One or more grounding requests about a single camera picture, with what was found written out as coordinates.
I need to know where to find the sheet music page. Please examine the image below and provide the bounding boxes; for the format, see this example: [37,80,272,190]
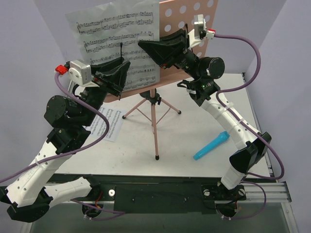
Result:
[84,105,127,143]
[65,0,160,91]

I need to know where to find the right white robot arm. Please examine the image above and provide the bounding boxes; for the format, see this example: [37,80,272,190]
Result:
[138,29,271,199]

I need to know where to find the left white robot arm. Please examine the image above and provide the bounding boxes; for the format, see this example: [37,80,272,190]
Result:
[0,57,131,223]

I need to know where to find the black microphone stand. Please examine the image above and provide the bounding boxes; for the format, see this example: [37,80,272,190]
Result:
[139,90,157,100]

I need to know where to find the blue plastic tube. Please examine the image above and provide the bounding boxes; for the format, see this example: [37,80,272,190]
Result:
[193,131,230,161]

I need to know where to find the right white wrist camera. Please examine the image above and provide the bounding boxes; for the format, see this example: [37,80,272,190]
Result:
[187,15,216,49]

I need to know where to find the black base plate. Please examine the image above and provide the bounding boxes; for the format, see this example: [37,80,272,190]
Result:
[78,175,246,214]

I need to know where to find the aluminium rail frame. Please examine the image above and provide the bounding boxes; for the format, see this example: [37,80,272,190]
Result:
[20,71,301,233]

